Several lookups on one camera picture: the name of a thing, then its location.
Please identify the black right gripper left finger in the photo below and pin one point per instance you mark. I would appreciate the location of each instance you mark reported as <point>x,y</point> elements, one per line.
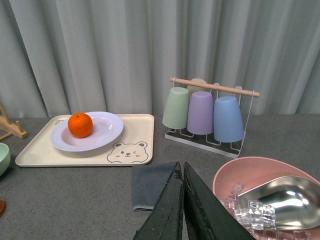
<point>165,221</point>

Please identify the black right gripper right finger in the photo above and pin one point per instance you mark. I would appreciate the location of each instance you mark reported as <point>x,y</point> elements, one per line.
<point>205,216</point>

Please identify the white ridged deep plate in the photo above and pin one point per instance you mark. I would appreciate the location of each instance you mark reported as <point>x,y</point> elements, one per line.
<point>106,128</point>

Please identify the orange mandarin fruit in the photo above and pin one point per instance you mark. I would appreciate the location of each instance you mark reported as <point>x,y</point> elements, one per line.
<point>80,125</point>

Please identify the grey folded cloth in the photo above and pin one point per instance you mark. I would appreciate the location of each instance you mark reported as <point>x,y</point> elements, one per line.
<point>147,184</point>

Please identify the clear ice cubes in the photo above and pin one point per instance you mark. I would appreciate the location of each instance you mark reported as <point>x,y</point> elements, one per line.
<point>258,218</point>

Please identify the pink bowl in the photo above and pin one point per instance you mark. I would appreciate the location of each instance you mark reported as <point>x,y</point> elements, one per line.
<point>252,172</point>

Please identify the beige bear tray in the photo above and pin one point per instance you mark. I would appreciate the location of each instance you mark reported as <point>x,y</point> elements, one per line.
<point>134,146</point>

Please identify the metal ice scoop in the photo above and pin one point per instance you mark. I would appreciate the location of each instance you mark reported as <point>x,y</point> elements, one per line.
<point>296,201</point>

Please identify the blue plastic cup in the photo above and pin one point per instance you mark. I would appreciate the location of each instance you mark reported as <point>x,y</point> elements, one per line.
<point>227,120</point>

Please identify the purple plastic cup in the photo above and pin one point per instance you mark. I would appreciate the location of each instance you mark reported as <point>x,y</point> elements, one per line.
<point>200,113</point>

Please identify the green plastic cup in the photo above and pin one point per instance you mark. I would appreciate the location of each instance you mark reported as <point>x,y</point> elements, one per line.
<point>176,108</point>

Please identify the beige plastic cup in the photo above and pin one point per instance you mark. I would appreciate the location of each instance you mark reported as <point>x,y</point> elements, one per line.
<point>192,88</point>

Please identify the wooden cutting board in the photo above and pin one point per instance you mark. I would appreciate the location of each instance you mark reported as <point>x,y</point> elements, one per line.
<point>3,207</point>

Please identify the green bowl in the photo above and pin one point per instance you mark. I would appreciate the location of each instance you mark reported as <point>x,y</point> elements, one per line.
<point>5,158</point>

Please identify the wooden dish rack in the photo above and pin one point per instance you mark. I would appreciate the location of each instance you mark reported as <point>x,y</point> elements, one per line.
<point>10,128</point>

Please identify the grey curtain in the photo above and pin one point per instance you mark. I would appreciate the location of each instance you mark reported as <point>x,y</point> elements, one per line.
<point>66,56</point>

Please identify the white wire cup rack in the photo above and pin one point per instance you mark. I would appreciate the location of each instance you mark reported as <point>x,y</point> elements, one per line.
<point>208,142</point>

